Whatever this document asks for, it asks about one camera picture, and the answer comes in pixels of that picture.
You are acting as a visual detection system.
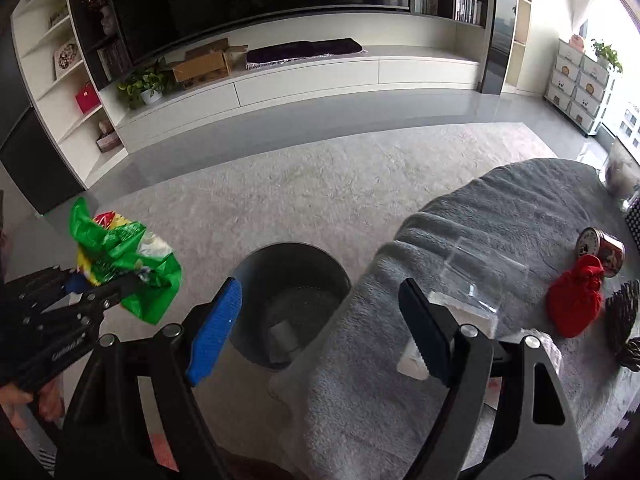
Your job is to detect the grey round bin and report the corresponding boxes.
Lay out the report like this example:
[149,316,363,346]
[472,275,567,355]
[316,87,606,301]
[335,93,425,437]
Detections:
[227,242,353,372]

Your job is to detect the decorative plate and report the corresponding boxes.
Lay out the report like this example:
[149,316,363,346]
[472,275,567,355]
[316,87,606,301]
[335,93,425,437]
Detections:
[52,42,78,78]

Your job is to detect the row of dark books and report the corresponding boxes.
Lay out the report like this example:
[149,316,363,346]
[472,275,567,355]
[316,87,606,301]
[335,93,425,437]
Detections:
[97,40,131,81]

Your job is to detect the white paper scrap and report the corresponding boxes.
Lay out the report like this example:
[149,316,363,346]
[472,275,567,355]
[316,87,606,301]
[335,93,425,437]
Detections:
[267,321,303,361]

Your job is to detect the glass jar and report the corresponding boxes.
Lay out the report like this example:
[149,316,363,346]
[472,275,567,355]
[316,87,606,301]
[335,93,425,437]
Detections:
[604,137,640,211]

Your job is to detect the brown pine cone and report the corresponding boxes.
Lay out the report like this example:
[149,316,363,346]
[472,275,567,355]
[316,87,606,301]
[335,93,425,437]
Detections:
[615,337,640,373]
[605,280,640,351]

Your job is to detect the black cabinet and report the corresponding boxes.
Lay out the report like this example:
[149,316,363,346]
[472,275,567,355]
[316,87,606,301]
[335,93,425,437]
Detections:
[0,107,87,216]

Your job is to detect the red bag on shelf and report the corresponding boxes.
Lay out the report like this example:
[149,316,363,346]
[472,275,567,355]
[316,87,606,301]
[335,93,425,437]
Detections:
[75,81,101,113]

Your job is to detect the white wall shelf unit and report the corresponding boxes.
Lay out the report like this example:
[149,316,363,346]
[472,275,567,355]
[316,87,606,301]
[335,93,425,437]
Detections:
[0,0,536,216]

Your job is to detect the black glossy column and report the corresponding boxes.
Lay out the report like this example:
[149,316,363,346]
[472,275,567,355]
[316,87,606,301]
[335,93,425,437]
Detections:
[481,0,522,95]

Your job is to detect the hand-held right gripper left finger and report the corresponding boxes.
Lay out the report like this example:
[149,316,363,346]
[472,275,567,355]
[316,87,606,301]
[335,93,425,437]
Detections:
[55,276,281,480]

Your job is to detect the grey fleece blanket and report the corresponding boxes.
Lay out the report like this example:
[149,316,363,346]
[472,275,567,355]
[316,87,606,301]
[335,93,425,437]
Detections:
[267,158,640,480]

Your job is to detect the patterned tissue box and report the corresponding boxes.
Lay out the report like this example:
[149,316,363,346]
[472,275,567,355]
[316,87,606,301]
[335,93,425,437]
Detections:
[95,120,125,153]

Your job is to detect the person's left hand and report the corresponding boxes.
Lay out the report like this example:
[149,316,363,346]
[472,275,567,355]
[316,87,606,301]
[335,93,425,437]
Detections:
[0,377,63,431]

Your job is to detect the green plant in white pot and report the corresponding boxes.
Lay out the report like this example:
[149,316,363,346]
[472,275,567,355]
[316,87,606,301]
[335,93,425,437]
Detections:
[117,62,173,108]

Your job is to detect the open cardboard box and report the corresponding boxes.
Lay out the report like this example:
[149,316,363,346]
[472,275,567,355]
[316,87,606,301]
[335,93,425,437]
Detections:
[170,37,248,91]

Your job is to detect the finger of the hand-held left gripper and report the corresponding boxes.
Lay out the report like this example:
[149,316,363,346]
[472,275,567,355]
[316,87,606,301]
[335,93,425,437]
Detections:
[0,274,151,391]
[0,267,93,321]

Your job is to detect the red cloth pouch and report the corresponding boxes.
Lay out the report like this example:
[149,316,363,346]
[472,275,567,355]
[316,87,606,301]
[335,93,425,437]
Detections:
[546,255,605,338]

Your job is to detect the black white patterned cloth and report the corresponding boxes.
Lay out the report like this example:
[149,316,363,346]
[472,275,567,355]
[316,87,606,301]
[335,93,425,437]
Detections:
[585,420,640,466]

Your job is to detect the green snack bag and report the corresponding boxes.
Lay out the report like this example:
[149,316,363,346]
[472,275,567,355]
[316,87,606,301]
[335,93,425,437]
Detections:
[69,197,183,325]

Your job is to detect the small green potted plant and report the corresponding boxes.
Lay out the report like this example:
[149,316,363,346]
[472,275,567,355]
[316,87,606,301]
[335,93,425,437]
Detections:
[590,39,625,75]

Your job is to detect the red tin can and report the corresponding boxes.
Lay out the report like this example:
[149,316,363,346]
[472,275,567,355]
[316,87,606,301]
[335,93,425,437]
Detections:
[575,227,626,278]

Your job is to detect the beige carpet rug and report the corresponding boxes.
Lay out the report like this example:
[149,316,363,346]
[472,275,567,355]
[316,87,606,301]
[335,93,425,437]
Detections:
[5,122,560,461]

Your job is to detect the clear plastic cup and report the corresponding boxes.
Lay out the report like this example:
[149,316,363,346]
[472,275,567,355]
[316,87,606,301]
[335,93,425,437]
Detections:
[435,237,530,338]

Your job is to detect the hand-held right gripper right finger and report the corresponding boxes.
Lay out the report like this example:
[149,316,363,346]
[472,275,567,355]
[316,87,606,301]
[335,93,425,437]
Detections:
[397,277,586,480]

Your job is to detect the white drawer cabinet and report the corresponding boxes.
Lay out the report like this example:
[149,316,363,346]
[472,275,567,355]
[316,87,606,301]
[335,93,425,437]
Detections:
[545,37,616,136]

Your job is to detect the purple fringed cloth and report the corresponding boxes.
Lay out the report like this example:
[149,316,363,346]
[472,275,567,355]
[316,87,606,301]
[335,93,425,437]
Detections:
[245,37,366,71]

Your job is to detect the black dotted panel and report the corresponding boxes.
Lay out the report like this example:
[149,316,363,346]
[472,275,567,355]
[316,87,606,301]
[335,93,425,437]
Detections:
[625,200,640,251]

